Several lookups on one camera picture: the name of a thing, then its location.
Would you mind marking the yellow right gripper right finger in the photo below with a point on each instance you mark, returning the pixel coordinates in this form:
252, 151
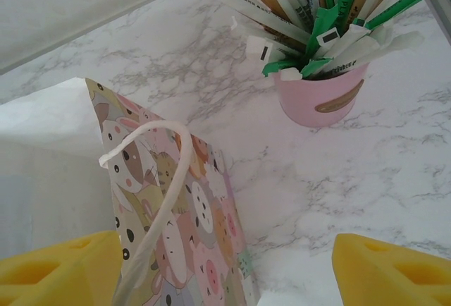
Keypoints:
394, 274

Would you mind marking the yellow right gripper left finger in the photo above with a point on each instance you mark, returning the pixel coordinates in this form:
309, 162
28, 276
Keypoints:
53, 270

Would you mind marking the cartoon animal print paper bag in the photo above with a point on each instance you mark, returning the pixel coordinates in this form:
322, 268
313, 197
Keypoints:
197, 214

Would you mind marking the pink straw holder cup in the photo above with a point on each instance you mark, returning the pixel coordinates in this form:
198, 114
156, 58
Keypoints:
310, 101

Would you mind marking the white wrapped straw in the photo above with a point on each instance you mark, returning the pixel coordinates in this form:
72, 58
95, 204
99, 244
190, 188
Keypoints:
253, 8
387, 45

